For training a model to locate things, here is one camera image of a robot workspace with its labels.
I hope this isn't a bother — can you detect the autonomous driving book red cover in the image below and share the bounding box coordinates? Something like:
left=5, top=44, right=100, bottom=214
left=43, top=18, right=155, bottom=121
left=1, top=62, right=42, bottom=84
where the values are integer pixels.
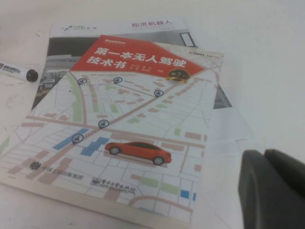
left=0, top=34, right=224, bottom=229

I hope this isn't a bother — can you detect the AgileX brochure with room photo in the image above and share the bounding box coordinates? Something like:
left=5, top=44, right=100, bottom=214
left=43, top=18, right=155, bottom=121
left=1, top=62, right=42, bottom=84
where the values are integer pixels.
left=30, top=16, right=233, bottom=110

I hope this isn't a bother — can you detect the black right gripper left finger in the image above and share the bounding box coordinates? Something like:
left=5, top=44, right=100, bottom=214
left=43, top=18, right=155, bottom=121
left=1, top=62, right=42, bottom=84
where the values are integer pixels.
left=238, top=149, right=305, bottom=229

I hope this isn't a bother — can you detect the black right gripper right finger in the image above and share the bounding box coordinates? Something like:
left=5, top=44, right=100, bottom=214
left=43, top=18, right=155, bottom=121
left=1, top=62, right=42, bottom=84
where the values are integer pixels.
left=265, top=149, right=305, bottom=198

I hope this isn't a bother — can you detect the whiteboard marker with black ends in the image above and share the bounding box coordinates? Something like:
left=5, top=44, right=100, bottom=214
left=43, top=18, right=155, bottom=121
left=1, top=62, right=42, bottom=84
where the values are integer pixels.
left=0, top=61, right=39, bottom=83

